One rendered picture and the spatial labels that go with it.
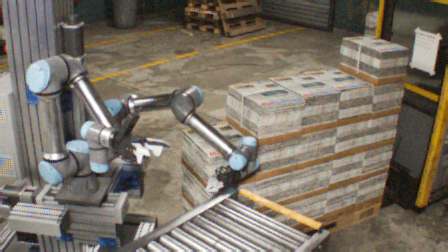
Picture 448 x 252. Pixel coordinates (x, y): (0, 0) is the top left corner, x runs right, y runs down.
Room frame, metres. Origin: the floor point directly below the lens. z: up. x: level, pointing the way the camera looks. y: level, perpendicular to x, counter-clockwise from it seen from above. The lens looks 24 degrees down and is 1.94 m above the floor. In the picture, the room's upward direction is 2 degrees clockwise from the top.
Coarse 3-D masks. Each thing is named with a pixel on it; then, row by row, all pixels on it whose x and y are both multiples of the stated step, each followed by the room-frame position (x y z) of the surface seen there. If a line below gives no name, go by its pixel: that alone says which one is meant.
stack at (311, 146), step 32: (224, 128) 2.50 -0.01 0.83; (352, 128) 2.64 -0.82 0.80; (192, 160) 2.34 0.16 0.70; (224, 160) 2.19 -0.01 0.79; (288, 160) 2.39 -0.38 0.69; (352, 160) 2.65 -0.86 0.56; (192, 192) 2.34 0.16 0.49; (256, 192) 2.29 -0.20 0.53; (288, 192) 2.41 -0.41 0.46; (352, 192) 2.68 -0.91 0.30; (288, 224) 2.42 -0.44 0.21
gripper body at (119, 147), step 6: (114, 132) 1.49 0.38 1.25; (114, 138) 1.48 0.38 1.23; (126, 138) 1.44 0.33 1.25; (132, 138) 1.45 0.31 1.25; (138, 138) 1.46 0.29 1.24; (114, 144) 1.48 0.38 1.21; (120, 144) 1.47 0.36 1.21; (114, 150) 1.47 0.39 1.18; (120, 150) 1.46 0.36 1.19; (126, 150) 1.43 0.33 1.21; (132, 150) 1.42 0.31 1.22; (126, 156) 1.42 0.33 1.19; (132, 156) 1.41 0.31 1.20; (144, 156) 1.47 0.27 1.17; (132, 162) 1.41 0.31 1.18
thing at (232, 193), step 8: (224, 192) 1.85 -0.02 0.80; (232, 192) 1.85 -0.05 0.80; (208, 200) 1.77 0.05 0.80; (216, 200) 1.77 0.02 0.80; (224, 200) 1.79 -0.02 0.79; (192, 208) 1.70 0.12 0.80; (200, 208) 1.70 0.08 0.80; (208, 208) 1.71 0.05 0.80; (184, 216) 1.64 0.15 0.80; (192, 216) 1.64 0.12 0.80; (168, 224) 1.57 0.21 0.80; (176, 224) 1.58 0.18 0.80; (152, 232) 1.51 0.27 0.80; (160, 232) 1.51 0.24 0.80; (168, 232) 1.53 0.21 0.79; (136, 240) 1.45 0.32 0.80; (144, 240) 1.45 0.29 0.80; (152, 240) 1.46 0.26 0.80; (120, 248) 1.39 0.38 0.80; (128, 248) 1.40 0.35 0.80; (136, 248) 1.40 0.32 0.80; (144, 248) 1.43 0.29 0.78
